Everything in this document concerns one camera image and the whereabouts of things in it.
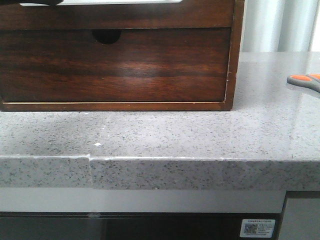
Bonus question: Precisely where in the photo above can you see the grey curtain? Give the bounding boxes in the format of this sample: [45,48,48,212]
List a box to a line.
[240,0,320,53]

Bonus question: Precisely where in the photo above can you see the white QR code sticker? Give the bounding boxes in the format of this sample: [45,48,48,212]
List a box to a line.
[239,219,276,238]

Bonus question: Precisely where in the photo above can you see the lower wooden drawer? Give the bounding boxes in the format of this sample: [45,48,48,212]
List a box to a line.
[0,28,230,102]

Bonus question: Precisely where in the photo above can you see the black under-counter appliance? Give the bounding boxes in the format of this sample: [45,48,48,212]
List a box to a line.
[0,212,281,240]

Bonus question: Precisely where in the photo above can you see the dark wooden drawer cabinet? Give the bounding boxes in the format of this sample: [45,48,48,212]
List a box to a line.
[0,0,245,111]

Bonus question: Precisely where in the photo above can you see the white tray on cabinet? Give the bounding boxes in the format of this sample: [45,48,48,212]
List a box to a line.
[19,0,183,6]

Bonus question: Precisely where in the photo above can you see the grey orange handled scissors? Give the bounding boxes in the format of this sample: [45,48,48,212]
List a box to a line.
[287,73,320,93]

